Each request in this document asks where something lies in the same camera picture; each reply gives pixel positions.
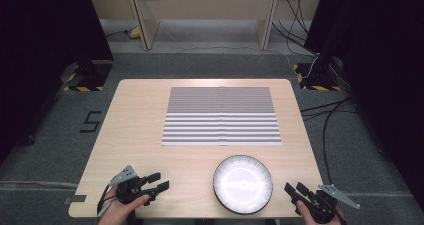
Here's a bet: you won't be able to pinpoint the white plate with black rim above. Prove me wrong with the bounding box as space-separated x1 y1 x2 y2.
212 154 274 216

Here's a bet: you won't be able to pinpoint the black curtain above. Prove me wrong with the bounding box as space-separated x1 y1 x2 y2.
0 0 114 166
303 0 424 214

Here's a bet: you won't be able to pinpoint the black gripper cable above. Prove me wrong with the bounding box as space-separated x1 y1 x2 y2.
96 184 113 219

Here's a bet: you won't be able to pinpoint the black socket cables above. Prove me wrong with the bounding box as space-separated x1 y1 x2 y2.
271 0 318 57

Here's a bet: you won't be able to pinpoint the grey striped placemat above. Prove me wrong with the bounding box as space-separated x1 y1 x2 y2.
161 86 283 147

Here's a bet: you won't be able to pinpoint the long curved black floor cable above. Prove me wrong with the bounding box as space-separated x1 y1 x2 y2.
321 98 353 185

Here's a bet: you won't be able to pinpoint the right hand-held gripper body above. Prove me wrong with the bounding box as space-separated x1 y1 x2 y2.
303 184 361 224

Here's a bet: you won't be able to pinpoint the stand base with hazard tape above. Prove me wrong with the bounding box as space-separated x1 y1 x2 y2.
292 56 345 92
62 60 114 93

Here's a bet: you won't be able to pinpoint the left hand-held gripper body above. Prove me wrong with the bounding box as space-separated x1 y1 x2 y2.
108 164 158 206

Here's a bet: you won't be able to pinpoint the light wooden desk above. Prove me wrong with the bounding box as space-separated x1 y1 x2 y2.
125 0 280 51

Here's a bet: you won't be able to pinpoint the person's right hand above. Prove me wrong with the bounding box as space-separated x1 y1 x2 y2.
296 200 348 225

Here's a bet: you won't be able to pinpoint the person's left hand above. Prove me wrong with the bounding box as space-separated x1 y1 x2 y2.
97 188 150 225

